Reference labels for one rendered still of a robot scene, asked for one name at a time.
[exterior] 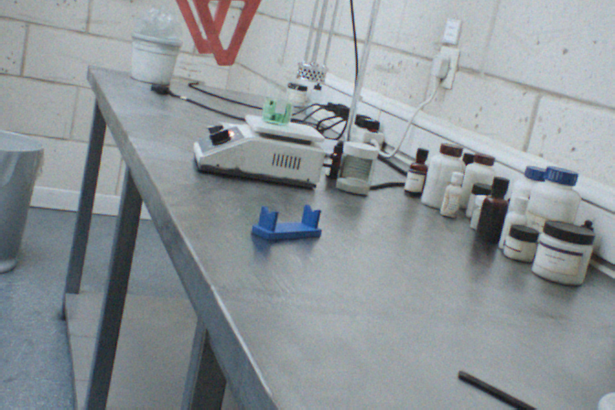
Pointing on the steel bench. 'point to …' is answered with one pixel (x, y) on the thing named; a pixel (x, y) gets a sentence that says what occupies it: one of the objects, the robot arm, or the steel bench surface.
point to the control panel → (220, 144)
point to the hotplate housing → (266, 158)
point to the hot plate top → (285, 130)
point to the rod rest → (267, 226)
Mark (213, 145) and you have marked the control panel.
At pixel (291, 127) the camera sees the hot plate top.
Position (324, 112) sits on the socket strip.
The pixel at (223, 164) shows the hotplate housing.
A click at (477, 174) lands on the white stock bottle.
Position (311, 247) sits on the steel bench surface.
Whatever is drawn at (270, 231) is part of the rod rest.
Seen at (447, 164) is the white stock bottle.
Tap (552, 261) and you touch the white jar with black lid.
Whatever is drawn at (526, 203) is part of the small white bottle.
